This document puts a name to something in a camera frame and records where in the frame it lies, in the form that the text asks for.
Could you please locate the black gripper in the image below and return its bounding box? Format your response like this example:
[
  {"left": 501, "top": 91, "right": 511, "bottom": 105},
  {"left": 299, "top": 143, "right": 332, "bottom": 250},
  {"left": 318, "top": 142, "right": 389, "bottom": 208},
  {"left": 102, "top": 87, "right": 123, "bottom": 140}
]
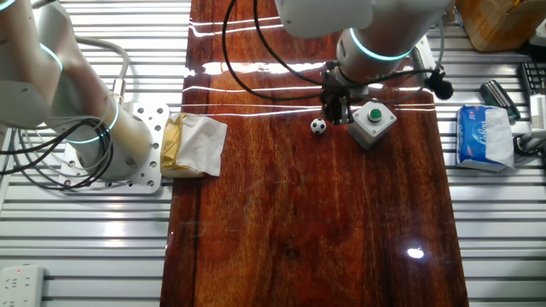
[{"left": 319, "top": 70, "right": 370, "bottom": 126}]

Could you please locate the white box with green button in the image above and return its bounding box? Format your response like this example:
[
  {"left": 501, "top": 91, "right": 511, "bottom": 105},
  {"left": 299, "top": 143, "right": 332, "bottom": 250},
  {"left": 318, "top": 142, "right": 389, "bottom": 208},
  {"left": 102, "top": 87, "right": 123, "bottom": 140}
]
[{"left": 346, "top": 100, "right": 398, "bottom": 150}]

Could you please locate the blue tissue pack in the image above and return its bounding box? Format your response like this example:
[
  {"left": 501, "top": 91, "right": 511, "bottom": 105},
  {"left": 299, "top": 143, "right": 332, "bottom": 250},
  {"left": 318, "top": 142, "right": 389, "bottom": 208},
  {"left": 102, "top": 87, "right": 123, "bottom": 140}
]
[{"left": 455, "top": 104, "right": 516, "bottom": 173}]

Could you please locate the red-brown wooden board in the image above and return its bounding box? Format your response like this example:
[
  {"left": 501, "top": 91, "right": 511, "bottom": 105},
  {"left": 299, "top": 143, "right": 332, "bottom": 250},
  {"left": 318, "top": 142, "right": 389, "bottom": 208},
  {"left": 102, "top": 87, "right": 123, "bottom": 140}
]
[{"left": 160, "top": 0, "right": 470, "bottom": 307}]

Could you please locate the gold tissue pack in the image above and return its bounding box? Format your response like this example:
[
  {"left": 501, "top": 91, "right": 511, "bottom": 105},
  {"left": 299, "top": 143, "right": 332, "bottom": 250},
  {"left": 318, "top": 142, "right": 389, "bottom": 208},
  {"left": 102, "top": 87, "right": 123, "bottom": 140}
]
[{"left": 160, "top": 113, "right": 229, "bottom": 179}]

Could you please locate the black green hand tool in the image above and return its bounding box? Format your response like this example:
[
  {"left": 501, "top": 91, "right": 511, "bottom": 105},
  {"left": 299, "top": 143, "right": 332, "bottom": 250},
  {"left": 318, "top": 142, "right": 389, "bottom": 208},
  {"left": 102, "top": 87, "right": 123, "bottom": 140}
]
[{"left": 479, "top": 79, "right": 521, "bottom": 125}]

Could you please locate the brown cardboard box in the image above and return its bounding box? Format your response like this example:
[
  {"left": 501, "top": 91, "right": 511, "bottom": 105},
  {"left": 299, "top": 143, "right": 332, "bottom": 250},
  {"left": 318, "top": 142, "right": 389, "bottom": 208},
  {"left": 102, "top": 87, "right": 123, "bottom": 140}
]
[{"left": 454, "top": 0, "right": 546, "bottom": 53}]

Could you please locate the black keyboard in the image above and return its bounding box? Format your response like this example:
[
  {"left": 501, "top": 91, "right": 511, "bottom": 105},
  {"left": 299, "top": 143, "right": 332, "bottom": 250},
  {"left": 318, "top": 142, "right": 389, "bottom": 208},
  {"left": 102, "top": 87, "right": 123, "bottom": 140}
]
[{"left": 520, "top": 61, "right": 546, "bottom": 96}]

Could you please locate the white plastic object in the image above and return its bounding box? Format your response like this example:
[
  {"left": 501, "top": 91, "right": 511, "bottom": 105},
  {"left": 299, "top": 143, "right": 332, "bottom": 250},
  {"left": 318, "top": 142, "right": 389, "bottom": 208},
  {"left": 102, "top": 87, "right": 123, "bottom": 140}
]
[{"left": 528, "top": 19, "right": 546, "bottom": 48}]

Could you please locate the white power strip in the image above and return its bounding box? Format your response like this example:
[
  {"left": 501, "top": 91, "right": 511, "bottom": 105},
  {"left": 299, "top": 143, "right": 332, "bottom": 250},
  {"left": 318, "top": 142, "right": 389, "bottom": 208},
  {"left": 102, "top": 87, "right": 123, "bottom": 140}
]
[{"left": 0, "top": 264, "right": 46, "bottom": 307}]

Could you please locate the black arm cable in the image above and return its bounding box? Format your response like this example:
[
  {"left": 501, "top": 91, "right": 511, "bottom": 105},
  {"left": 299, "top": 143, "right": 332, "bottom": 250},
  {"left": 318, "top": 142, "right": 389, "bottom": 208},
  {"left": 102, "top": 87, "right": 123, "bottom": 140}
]
[
  {"left": 220, "top": 0, "right": 325, "bottom": 102},
  {"left": 252, "top": 0, "right": 434, "bottom": 89}
]

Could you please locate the black cable plug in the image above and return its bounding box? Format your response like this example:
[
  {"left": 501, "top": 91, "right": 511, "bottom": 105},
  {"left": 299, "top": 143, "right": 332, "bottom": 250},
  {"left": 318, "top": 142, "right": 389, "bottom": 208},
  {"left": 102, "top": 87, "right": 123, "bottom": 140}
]
[{"left": 425, "top": 67, "right": 455, "bottom": 101}]

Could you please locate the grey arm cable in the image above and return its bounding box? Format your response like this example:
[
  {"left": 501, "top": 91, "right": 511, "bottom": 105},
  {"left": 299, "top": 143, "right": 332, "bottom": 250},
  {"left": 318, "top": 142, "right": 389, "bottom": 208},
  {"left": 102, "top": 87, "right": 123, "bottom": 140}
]
[{"left": 375, "top": 16, "right": 446, "bottom": 105}]

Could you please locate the grey camera with black cables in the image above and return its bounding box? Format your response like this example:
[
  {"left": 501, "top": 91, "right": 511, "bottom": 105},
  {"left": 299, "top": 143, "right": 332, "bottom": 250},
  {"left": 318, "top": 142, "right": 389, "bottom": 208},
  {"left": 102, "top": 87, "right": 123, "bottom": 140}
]
[{"left": 513, "top": 127, "right": 546, "bottom": 158}]

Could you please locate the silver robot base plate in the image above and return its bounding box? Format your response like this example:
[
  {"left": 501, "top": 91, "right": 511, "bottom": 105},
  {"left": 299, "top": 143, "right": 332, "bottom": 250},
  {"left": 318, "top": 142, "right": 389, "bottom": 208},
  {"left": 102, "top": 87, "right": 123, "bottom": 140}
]
[{"left": 57, "top": 101, "right": 171, "bottom": 196}]

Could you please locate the thick grey base cable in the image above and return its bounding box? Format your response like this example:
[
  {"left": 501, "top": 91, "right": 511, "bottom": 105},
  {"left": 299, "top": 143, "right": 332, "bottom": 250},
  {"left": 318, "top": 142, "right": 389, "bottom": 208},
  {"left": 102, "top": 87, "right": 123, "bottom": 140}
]
[{"left": 74, "top": 36, "right": 131, "bottom": 106}]

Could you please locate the black base cable loop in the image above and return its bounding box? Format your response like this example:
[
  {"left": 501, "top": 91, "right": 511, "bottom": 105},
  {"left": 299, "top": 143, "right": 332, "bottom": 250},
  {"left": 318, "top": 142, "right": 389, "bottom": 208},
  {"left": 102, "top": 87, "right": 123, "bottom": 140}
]
[{"left": 0, "top": 118, "right": 115, "bottom": 191}]

